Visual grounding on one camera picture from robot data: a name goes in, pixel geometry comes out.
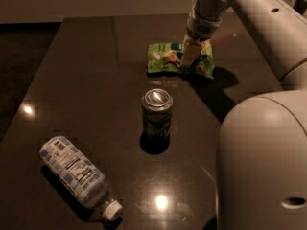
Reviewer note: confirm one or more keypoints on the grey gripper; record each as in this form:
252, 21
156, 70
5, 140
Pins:
200, 29

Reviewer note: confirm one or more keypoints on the green rice chip bag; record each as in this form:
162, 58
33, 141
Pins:
166, 58

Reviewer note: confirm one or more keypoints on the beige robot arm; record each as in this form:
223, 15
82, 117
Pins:
261, 157

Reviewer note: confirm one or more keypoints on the silver 7up can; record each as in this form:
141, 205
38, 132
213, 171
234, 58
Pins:
157, 114

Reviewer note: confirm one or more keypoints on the clear plastic water bottle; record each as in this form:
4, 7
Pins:
86, 183

